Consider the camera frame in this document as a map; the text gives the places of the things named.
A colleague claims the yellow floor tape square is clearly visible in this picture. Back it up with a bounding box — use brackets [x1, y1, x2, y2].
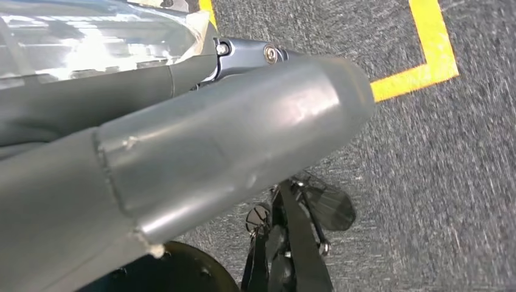
[198, 0, 461, 103]

